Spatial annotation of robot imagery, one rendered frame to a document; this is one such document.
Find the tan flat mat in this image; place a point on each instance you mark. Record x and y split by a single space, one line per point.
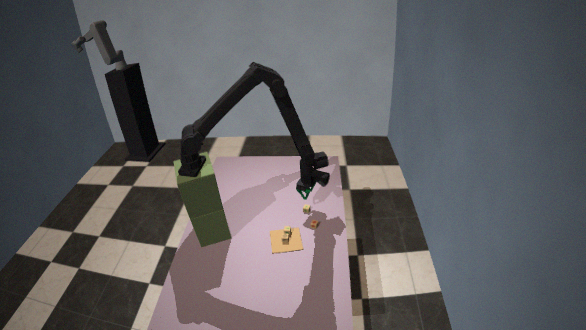
294 243

